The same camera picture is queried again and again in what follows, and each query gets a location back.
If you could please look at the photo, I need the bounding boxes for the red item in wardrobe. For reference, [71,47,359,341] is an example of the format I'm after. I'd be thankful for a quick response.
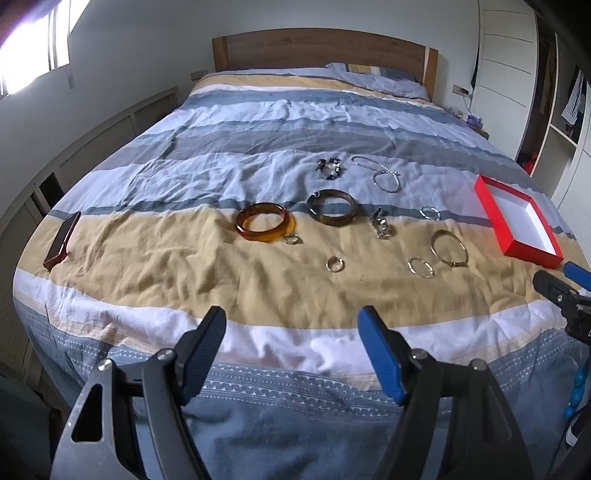
[518,153,538,175]

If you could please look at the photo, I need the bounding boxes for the blue handle grip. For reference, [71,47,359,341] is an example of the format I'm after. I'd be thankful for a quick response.
[563,370,587,420]

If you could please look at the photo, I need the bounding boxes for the wooden headboard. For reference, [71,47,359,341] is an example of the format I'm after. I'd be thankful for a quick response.
[212,28,439,98]

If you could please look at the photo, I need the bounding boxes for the silver chain necklace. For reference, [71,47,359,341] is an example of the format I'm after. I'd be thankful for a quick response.
[351,155,402,194]

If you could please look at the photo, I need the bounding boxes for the striped bed duvet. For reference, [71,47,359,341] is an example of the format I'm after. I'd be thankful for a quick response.
[13,68,586,479]

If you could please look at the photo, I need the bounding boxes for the window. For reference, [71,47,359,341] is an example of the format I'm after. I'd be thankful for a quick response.
[1,1,89,97]

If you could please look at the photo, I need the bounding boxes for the large thin gold bangle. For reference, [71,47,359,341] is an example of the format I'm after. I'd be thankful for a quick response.
[430,229,470,268]

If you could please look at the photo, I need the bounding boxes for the red jewelry box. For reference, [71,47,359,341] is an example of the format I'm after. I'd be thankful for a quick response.
[474,175,564,269]

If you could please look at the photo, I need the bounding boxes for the wall power outlet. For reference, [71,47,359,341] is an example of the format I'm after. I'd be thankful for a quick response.
[452,85,470,97]

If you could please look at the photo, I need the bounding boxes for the lavender pillow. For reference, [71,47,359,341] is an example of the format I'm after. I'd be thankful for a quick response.
[325,62,430,100]

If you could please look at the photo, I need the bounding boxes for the wooden nightstand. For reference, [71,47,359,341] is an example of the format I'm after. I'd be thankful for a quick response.
[456,111,490,139]

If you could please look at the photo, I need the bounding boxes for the white radiator cover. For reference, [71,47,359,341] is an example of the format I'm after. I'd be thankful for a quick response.
[1,87,178,388]

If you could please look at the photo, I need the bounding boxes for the dark brown bangle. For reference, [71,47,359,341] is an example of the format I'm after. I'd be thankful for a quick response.
[305,189,358,227]

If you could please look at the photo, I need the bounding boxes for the purple tissue box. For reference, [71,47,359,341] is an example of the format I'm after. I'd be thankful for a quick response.
[466,114,482,129]

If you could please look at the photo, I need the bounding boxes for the beaded stone bracelet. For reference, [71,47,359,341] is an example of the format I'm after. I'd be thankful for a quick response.
[315,156,347,181]

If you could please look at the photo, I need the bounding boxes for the white wardrobe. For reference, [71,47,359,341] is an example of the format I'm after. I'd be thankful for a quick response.
[471,1,590,247]

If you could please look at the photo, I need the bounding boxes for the silver twisted hoop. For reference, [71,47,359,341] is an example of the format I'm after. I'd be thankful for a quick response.
[407,257,435,279]

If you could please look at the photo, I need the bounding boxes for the amber resin bangle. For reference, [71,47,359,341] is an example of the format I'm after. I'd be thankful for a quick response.
[235,202,294,243]

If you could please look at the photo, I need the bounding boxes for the hanging striped shirt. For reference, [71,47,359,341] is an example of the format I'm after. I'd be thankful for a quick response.
[561,70,585,127]

